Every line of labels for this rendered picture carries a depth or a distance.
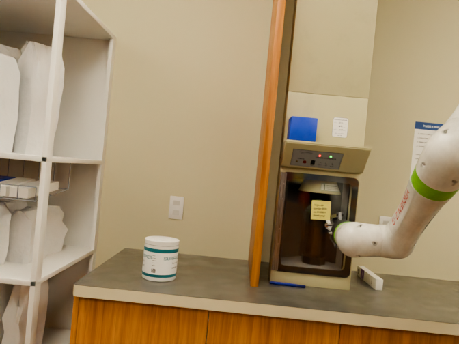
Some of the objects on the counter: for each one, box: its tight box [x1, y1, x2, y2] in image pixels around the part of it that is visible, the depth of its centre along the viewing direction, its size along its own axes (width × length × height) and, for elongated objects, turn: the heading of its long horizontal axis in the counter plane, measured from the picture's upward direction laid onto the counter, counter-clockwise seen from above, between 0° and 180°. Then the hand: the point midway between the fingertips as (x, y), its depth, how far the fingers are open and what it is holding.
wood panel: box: [248, 0, 286, 287], centre depth 195 cm, size 49×3×140 cm
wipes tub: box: [142, 236, 180, 282], centre depth 171 cm, size 13×13×15 cm
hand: (331, 225), depth 173 cm, fingers closed, pressing on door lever
